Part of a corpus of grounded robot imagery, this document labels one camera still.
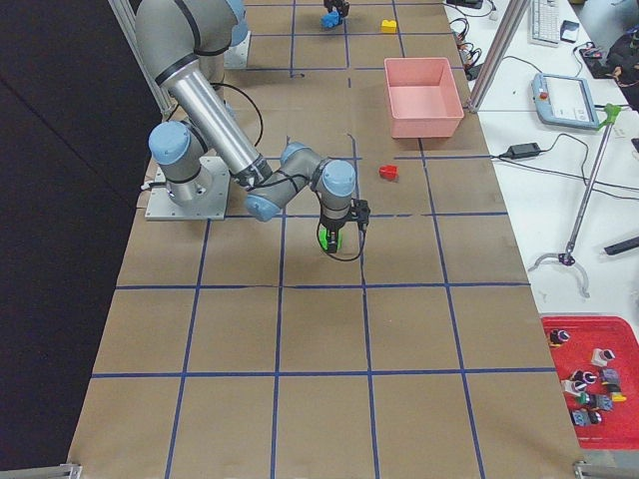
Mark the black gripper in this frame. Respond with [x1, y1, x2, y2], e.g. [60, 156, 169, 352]
[323, 0, 349, 15]
[318, 199, 370, 253]

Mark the green toy block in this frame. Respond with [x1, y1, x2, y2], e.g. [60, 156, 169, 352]
[327, 229, 338, 254]

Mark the yellow toy block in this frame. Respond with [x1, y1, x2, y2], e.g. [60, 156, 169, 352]
[379, 19, 397, 34]

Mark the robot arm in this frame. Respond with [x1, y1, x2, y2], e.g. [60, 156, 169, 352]
[135, 1, 370, 257]

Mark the pink plastic box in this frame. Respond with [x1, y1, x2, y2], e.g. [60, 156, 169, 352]
[384, 57, 464, 139]

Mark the red toy block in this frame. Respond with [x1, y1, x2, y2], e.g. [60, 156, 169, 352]
[378, 165, 398, 182]

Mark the brown paper table cover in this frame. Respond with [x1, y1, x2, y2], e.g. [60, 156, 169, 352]
[69, 1, 580, 478]

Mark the white keyboard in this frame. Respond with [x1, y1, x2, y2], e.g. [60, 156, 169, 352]
[529, 0, 560, 47]

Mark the black power adapter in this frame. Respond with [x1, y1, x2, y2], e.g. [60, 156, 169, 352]
[505, 143, 542, 160]

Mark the grey teach pendant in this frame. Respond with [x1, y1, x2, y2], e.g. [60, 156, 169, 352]
[531, 73, 599, 130]

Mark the metal reacher grabber tool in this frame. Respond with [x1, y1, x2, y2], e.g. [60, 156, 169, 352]
[527, 104, 622, 298]

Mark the red plastic tray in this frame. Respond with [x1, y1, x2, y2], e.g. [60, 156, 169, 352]
[542, 315, 638, 450]

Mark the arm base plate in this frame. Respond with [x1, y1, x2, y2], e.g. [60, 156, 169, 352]
[224, 31, 252, 70]
[145, 156, 231, 221]

